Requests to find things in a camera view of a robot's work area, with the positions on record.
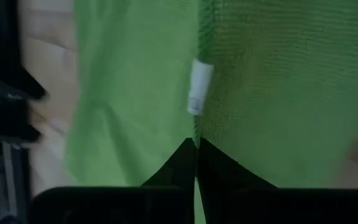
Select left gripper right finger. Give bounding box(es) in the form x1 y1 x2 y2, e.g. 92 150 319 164
196 138 278 224

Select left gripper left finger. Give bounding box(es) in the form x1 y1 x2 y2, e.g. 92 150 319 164
141 138 198 190

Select green microfiber towel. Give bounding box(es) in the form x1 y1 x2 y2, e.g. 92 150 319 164
65 0 358 224

